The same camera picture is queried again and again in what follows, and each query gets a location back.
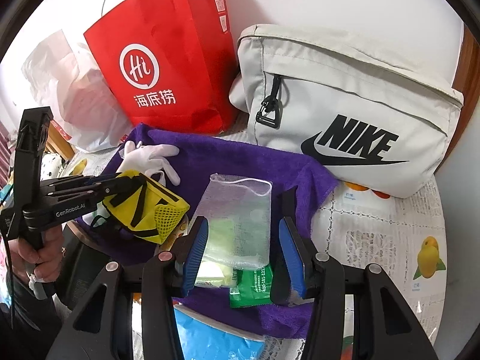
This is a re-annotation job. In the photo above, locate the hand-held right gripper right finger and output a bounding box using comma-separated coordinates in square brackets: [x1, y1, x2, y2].
[269, 190, 439, 360]

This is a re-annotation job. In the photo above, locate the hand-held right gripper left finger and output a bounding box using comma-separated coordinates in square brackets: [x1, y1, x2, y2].
[45, 215, 209, 360]

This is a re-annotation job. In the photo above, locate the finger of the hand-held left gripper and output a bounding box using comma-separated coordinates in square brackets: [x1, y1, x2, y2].
[40, 174, 100, 193]
[47, 175, 127, 206]

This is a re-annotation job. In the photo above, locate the light green tissue pack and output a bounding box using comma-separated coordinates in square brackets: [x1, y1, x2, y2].
[195, 259, 239, 289]

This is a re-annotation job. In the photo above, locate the yellow mesh pouch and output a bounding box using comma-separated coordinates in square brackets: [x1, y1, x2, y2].
[102, 170, 191, 245]

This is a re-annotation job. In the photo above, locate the green wet wipe packet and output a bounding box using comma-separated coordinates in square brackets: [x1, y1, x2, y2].
[229, 264, 274, 309]

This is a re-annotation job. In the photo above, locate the white mesh pouch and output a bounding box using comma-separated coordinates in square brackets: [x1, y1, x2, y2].
[200, 173, 272, 271]

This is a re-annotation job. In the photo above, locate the blue tissue pack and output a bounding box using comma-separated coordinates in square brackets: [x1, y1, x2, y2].
[173, 304, 265, 360]

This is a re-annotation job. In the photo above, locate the person's left forearm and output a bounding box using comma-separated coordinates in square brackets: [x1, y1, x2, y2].
[0, 270, 62, 349]

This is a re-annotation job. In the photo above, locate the person's left hand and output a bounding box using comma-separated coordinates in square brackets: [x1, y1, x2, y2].
[17, 225, 65, 276]

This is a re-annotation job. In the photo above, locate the white polka dot cloth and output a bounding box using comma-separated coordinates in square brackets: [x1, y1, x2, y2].
[39, 154, 62, 181]

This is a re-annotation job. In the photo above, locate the wooden headboard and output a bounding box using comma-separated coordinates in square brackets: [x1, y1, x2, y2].
[47, 124, 77, 158]

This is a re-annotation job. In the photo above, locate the dark tin box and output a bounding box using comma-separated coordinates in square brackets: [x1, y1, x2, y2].
[56, 221, 151, 308]

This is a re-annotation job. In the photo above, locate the white plastic shopping bag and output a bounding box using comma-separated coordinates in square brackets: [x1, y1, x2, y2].
[20, 30, 130, 153]

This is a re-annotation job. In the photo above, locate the purple towel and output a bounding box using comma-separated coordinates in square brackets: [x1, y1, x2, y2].
[75, 123, 340, 340]

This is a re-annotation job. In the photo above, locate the red paper bag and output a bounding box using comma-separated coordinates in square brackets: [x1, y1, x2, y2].
[83, 0, 241, 134]

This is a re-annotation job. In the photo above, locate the grey sling bag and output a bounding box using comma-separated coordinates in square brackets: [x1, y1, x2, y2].
[229, 23, 465, 199]

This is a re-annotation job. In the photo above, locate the brown wooden door frame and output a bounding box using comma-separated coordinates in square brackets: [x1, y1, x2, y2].
[452, 26, 480, 102]

